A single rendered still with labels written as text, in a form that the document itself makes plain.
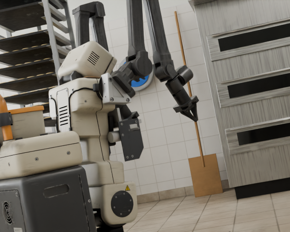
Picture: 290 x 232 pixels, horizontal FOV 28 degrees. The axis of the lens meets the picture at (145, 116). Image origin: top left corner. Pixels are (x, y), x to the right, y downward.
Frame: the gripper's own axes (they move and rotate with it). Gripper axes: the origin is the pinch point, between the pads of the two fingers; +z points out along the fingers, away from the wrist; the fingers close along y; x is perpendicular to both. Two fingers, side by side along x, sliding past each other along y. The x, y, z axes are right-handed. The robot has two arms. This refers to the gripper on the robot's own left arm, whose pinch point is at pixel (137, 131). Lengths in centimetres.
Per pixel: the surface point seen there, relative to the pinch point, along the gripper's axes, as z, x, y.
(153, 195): 165, -159, 305
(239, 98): 92, -205, 151
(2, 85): -46, -6, 112
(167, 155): 137, -194, 289
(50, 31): -57, -41, 86
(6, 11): -82, -34, 106
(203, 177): 164, -186, 242
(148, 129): 102, -199, 300
